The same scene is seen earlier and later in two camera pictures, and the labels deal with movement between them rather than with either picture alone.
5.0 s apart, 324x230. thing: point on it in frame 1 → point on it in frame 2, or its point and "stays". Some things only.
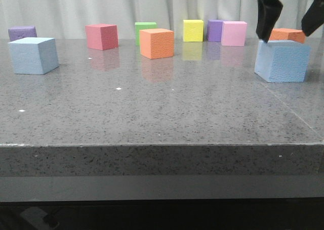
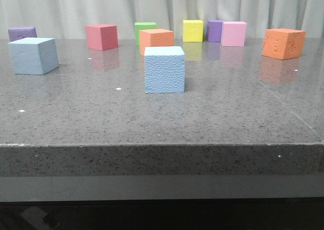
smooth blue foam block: [34, 55] stays
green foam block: [143, 26] stays
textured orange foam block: [156, 43] stays
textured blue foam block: [281, 61] → [164, 69]
